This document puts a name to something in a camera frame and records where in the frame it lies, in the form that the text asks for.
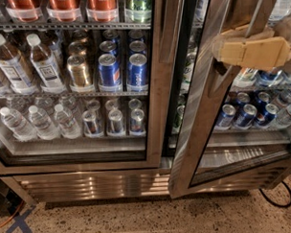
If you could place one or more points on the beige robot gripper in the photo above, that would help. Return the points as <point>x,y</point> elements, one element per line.
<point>254,52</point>

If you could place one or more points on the glass fridge door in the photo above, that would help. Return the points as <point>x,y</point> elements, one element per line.
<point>157,40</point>
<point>211,86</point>

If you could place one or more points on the stainless steel fridge base grille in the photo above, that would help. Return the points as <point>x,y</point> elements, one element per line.
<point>176,179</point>

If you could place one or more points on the green white 7up can right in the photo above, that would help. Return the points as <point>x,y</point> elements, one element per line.
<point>246,77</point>

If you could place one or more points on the green white 7up can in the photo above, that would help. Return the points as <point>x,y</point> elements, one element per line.
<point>246,77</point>
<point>188,71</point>

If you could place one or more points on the green white 7up can left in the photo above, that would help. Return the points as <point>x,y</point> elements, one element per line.
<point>188,71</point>

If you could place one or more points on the blue can bottom shelf right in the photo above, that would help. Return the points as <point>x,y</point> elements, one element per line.
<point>245,116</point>

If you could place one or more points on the blue can shelf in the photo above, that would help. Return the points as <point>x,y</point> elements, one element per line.
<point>245,116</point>
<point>225,117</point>

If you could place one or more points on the blue can bottom shelf left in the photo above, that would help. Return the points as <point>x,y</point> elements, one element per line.
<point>225,117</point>

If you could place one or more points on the green can bottom shelf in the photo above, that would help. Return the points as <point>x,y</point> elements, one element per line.
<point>178,118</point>

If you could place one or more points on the green soda bottle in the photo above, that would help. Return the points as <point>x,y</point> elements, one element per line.
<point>138,10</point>

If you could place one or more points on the blue pepsi can front right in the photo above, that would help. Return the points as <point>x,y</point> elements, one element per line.
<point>137,74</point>

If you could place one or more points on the blue pepsi can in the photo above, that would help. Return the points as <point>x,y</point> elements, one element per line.
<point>109,72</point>
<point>137,74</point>

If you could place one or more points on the small energy drink can right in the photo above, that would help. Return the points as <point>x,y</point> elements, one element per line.
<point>137,122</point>

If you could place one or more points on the small energy drink can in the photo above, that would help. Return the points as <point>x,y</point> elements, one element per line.
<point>116,125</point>
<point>137,122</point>
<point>92,124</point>

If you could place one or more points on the blue pepsi can front left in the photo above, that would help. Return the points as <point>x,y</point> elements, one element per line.
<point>109,72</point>

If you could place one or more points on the red soda bottle right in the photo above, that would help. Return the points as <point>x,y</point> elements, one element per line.
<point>102,10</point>

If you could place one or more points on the red soda bottle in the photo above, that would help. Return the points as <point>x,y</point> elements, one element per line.
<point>64,10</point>
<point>102,10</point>
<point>24,10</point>

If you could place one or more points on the small energy drink can middle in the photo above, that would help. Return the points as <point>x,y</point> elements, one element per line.
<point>116,125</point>

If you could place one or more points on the gold soda can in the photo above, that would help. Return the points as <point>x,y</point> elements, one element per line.
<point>81,77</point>

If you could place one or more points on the small energy drink can left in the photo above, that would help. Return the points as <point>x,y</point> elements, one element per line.
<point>92,124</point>

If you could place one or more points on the red soda bottle middle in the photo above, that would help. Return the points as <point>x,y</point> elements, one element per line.
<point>64,10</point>

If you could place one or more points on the water bottle right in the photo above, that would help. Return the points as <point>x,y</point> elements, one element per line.
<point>67,122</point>

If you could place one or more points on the water bottle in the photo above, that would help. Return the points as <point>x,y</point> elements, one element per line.
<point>21,128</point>
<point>67,122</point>
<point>44,125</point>

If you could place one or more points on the tea bottle white cap right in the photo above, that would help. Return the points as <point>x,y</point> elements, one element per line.
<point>45,64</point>

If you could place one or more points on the tea bottle white cap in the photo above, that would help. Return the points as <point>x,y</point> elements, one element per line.
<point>16,68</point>
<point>45,64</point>

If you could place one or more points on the water bottle middle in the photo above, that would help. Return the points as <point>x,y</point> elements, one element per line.
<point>44,125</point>

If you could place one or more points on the red soda bottle left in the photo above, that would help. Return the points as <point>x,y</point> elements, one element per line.
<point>24,10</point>

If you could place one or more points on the tea bottle white cap left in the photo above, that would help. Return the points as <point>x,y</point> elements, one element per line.
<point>16,68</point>

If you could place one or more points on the water bottle left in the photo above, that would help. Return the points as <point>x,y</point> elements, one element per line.
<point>21,128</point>

